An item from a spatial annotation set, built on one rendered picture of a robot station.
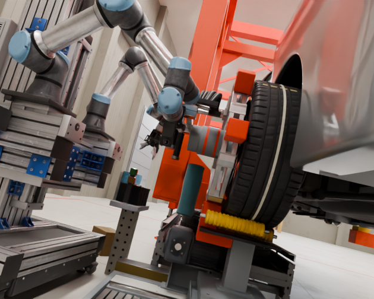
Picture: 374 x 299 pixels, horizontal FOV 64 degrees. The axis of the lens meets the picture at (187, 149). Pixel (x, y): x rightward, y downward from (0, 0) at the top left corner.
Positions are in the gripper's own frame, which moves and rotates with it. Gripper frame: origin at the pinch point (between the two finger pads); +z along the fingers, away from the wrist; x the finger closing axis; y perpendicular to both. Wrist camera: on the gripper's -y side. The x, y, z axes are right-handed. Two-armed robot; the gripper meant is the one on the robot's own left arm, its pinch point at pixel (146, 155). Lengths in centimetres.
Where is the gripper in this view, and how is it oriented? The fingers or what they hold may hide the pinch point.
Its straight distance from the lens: 221.6
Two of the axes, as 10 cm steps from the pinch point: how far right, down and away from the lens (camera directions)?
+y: -4.7, -2.1, -8.6
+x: 6.9, 5.1, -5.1
